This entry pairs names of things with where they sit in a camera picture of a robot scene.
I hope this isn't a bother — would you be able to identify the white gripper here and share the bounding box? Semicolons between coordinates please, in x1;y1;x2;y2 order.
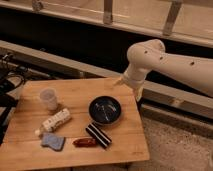
114;68;147;102

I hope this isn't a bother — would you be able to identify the white plastic bottle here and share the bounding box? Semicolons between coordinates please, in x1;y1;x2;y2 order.
35;108;71;136

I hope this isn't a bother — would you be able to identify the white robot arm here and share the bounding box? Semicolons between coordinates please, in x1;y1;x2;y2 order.
117;39;213;99

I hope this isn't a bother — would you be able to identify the dark ceramic bowl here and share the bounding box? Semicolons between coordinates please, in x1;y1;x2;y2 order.
89;96;122;125

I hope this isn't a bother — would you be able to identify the black white striped bar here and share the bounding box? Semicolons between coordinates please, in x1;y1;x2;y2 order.
85;123;112;149

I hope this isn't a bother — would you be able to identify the wooden board table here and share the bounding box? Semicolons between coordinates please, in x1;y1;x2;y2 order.
0;77;151;171

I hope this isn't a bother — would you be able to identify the clear plastic cup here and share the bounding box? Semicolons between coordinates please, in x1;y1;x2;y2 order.
39;88;58;111

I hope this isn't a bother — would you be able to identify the blue sponge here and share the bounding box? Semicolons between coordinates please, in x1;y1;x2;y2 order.
41;133;66;151

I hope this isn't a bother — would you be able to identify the metal window rail frame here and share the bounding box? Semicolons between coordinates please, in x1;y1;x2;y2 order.
0;0;213;48

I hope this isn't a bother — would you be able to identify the black cables and equipment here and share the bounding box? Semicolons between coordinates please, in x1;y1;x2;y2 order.
0;51;29;144

